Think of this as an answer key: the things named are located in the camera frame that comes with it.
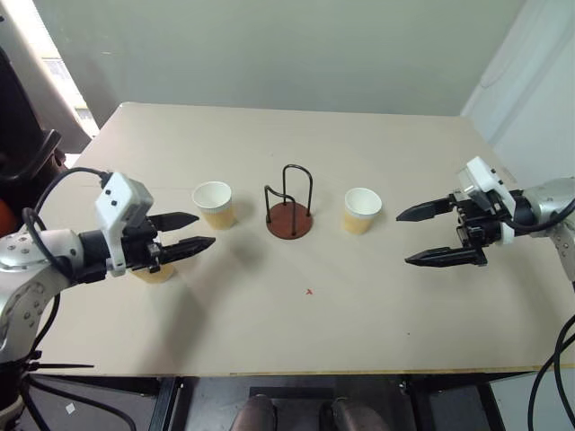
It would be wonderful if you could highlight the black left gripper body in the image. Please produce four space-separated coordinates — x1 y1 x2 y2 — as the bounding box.
120 214 164 275

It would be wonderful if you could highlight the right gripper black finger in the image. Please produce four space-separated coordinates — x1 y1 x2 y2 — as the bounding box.
395 198 456 223
403 245 488 269

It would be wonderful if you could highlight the black zip tie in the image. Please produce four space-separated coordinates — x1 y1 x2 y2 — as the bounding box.
25 361 96 374

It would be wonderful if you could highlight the brown round wire cup stand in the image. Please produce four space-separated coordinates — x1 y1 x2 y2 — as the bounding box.
263 163 315 241

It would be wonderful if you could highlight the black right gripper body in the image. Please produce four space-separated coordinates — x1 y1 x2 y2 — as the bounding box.
449 189 504 253

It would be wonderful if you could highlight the black chair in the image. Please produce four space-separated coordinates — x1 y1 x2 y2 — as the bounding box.
0 44 65 185

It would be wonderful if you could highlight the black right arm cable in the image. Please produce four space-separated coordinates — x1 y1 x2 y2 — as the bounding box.
497 165 575 234

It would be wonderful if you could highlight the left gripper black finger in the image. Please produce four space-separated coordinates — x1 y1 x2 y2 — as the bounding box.
148 211 200 233
159 235 217 266

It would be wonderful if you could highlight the dark rounded shape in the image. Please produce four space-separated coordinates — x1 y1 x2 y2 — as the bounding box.
230 393 277 431

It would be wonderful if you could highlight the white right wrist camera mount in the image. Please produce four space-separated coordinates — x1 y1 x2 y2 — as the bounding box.
457 155 516 246

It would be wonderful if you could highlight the black table frame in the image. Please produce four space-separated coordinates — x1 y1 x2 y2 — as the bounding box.
26 371 511 431

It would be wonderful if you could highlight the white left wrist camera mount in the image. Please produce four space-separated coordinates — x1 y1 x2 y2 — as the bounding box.
94 171 155 277

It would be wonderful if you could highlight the tan paper cup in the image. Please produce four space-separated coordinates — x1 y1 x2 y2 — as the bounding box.
134 262 177 286
342 187 384 236
191 180 236 232

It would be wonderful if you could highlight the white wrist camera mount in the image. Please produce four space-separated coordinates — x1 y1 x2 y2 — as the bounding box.
457 155 516 246
94 171 155 277

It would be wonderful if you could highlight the black floor cable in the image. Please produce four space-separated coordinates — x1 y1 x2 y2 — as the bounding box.
553 312 575 426
527 346 575 431
24 375 137 431

